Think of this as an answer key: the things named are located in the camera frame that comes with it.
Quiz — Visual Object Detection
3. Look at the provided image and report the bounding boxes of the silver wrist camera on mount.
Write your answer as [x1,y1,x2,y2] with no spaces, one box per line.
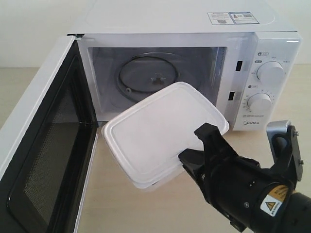
[266,120,303,185]

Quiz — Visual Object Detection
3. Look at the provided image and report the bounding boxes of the white microwave door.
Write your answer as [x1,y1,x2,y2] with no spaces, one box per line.
[0,35,98,233]

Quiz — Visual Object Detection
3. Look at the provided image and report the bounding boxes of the upper white power knob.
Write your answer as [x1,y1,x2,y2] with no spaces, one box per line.
[257,61,285,85]

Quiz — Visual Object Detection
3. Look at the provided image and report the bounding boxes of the lower white timer knob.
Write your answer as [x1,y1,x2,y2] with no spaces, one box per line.
[247,93,272,113]

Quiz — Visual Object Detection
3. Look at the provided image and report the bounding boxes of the white lidded plastic container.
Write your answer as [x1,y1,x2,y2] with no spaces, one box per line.
[102,82,229,189]

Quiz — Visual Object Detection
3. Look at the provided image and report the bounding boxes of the glass turntable plate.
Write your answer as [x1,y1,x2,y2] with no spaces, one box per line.
[116,55,203,107]

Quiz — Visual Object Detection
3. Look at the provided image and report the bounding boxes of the white Midea microwave oven body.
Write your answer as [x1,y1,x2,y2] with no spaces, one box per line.
[69,0,302,131]

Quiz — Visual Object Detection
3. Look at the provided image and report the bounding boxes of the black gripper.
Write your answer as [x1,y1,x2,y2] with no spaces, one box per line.
[178,123,289,233]

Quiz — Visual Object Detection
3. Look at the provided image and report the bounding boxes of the printed paper instruction sheet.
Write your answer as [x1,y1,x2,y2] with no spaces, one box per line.
[207,11,259,25]

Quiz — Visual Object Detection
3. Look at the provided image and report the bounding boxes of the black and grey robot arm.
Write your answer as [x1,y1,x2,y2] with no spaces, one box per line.
[178,120,311,233]

